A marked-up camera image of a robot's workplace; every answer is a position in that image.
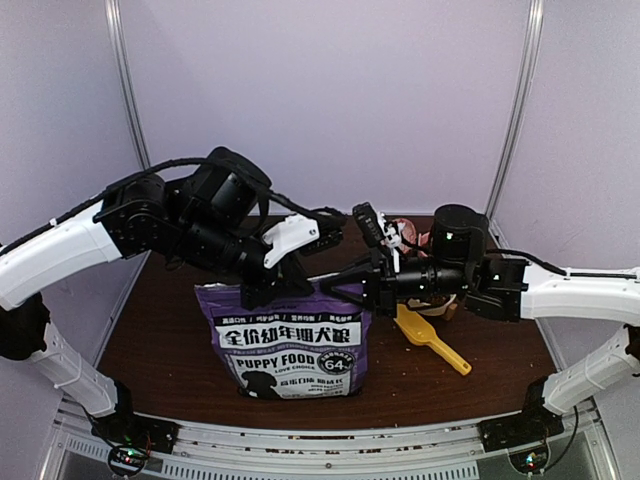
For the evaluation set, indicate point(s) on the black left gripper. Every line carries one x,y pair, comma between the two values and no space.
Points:
280,284

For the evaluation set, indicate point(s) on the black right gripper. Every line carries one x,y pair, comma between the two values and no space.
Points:
378,288

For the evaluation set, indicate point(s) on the purple pet food bag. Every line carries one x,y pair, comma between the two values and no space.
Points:
294,348

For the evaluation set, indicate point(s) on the yellow plastic food scoop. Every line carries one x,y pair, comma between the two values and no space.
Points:
419,332

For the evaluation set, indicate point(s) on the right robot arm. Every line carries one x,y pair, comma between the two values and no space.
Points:
502,285

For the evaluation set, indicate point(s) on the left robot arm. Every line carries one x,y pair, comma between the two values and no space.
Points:
224,216

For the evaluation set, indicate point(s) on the pink cat-ear pet bowl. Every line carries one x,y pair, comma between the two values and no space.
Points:
423,239

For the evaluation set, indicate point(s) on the cream cat-ear pet bowl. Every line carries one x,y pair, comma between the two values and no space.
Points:
437,306

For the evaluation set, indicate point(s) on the red patterned ceramic bowl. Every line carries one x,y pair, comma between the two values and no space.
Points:
409,235

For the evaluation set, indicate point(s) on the brown kibble in cream bowl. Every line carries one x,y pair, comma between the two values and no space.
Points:
438,300

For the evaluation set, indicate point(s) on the wooden stand under cream bowl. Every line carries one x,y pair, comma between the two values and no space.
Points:
450,312

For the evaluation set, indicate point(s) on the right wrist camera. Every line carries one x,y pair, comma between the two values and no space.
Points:
376,230

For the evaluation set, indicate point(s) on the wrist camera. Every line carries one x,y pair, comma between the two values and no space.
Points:
376,230
303,234

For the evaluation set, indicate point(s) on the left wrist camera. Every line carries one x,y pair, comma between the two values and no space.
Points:
303,234

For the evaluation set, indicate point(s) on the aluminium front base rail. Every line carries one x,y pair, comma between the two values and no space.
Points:
452,450

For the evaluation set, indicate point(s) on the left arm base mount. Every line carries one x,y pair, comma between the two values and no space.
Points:
131,437

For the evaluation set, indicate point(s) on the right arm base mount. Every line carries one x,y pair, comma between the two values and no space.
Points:
525,434

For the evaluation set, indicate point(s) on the aluminium corner post right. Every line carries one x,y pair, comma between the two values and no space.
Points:
527,69

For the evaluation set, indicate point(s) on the aluminium corner post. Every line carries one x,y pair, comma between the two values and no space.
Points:
527,69
117,37

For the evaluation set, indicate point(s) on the aluminium corner post left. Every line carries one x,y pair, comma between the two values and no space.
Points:
117,37

